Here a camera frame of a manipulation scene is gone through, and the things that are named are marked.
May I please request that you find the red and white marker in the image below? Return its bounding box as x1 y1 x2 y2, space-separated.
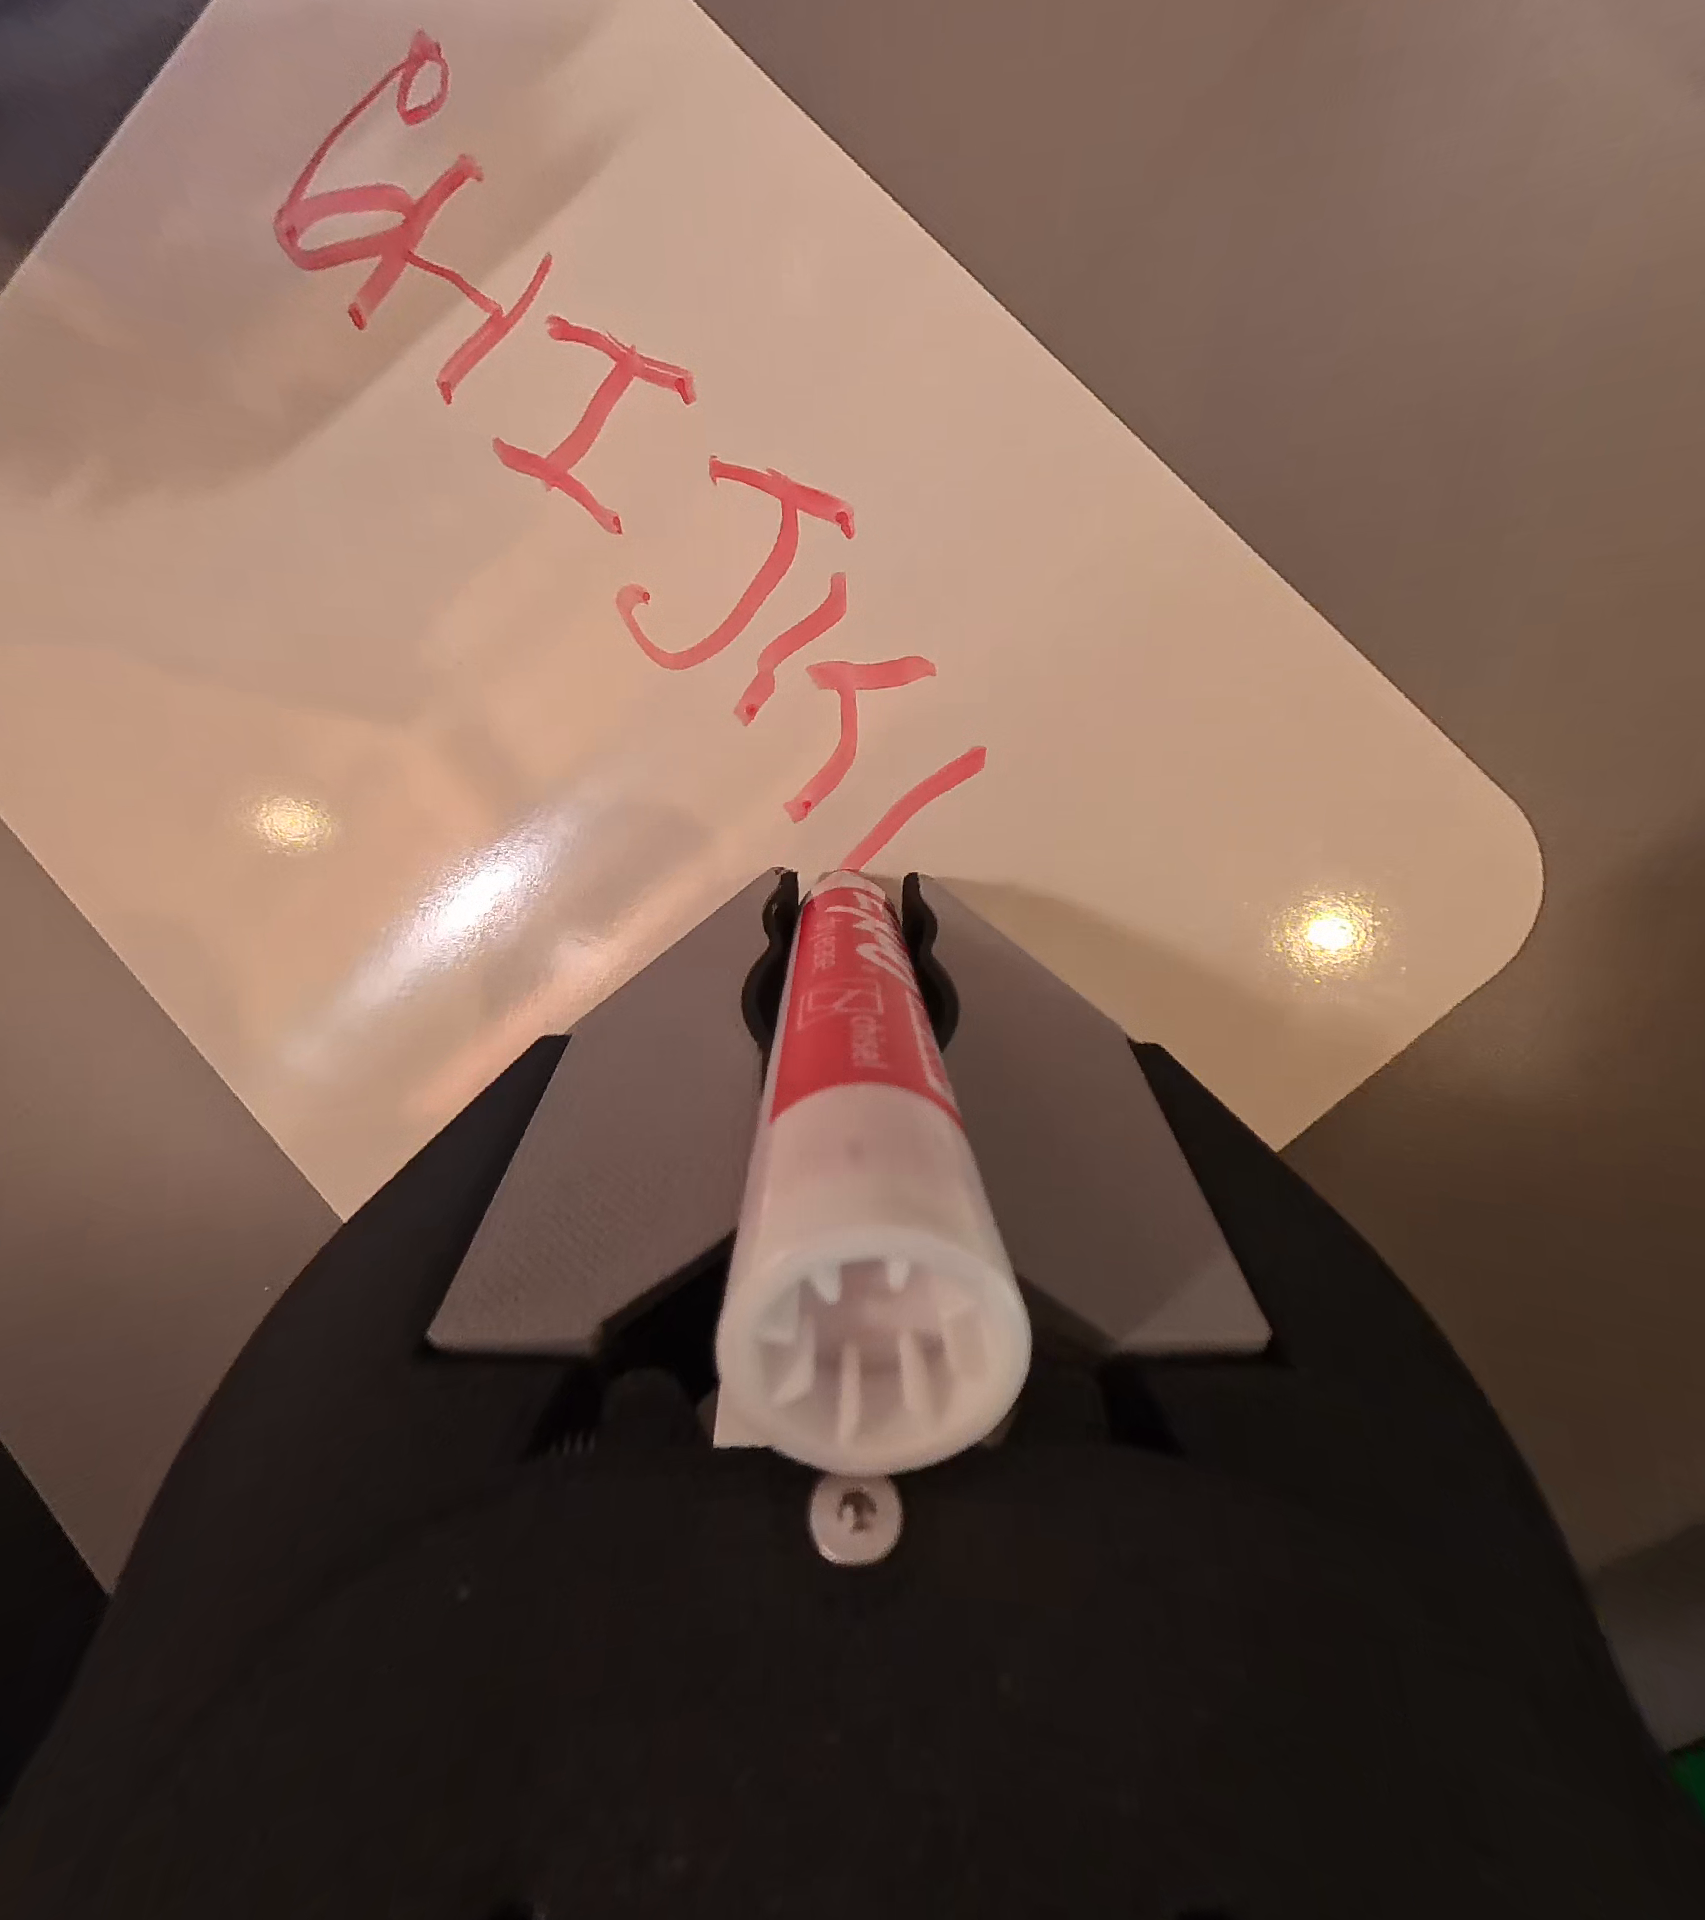
712 870 1035 1480

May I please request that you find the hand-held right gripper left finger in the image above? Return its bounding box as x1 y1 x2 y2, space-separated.
425 870 797 1344

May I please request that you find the white whiteboard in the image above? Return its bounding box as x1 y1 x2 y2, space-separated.
0 0 1544 1220

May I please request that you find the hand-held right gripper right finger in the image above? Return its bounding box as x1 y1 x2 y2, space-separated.
909 872 1271 1361

